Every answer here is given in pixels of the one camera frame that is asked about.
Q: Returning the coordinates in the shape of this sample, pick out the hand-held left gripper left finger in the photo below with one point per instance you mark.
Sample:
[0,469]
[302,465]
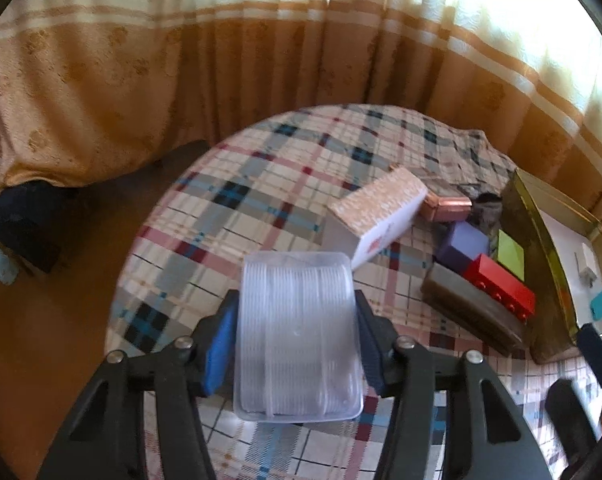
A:
[221,345]

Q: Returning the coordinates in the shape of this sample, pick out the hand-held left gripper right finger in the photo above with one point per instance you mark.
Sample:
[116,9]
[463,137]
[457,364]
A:
[370,352]

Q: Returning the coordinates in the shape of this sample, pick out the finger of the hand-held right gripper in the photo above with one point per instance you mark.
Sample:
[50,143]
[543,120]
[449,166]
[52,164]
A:
[598,355]
[571,420]

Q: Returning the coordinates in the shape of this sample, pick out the clear plastic container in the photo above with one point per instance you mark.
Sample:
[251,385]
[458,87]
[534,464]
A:
[296,335]

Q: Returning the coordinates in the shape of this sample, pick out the dark brown box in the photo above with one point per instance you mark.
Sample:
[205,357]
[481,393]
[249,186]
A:
[461,300]

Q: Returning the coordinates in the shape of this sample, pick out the red block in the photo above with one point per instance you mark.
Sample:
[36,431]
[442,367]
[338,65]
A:
[501,285]

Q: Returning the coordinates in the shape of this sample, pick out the purple block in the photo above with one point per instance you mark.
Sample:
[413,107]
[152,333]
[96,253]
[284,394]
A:
[461,245]

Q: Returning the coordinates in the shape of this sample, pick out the white pink patterned box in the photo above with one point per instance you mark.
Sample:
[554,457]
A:
[376,205]

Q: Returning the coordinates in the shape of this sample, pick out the gold tin tray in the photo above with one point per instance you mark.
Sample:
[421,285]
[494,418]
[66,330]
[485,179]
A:
[526,220]

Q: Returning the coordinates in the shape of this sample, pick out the copper pink tin box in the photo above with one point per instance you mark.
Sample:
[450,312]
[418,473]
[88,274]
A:
[446,207]

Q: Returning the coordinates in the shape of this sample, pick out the small white box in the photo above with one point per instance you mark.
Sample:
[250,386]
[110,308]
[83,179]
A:
[587,260]

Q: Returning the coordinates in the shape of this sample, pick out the green block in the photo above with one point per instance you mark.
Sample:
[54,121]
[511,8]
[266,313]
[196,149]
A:
[511,255]

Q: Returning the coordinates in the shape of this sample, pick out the plaid tablecloth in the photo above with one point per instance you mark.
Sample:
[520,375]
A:
[261,185]

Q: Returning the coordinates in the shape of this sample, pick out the dark furniture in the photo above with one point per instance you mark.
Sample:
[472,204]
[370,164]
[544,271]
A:
[26,220]

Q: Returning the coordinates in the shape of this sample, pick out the cream and orange curtain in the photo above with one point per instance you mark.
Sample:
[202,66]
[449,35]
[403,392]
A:
[181,60]

